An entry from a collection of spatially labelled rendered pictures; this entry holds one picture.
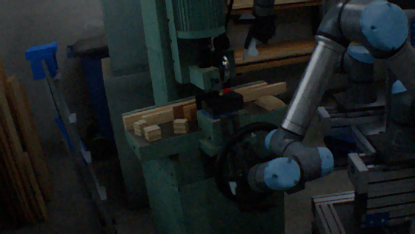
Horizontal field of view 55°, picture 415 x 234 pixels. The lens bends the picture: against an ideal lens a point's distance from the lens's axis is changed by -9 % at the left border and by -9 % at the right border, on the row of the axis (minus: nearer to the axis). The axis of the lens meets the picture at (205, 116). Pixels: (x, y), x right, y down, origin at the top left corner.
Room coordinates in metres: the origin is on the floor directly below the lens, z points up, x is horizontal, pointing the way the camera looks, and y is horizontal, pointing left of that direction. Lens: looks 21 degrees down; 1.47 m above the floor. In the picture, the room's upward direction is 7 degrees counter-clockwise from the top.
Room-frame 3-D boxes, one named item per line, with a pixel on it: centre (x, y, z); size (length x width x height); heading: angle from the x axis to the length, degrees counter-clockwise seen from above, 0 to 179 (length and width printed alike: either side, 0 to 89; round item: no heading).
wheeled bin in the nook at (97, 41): (3.43, 0.75, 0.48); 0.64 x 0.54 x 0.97; 105
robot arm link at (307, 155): (0.95, -0.24, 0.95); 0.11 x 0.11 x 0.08; 20
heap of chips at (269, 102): (1.57, -0.25, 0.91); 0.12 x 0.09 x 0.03; 21
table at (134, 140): (1.46, -0.03, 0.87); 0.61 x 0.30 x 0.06; 111
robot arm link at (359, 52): (1.73, -0.69, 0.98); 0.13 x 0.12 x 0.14; 43
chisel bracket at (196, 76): (1.59, -0.01, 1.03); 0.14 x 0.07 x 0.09; 21
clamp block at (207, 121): (1.38, -0.06, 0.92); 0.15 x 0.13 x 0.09; 111
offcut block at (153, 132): (1.36, 0.19, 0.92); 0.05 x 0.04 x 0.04; 115
